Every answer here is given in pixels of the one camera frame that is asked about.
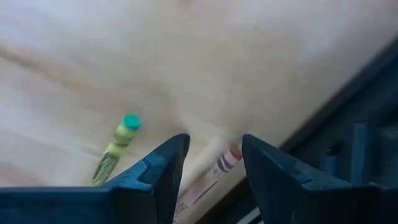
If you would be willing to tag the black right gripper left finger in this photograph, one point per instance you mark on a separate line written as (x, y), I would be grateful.
(93, 205)

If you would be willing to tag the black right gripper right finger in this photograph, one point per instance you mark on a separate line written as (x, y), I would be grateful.
(311, 205)

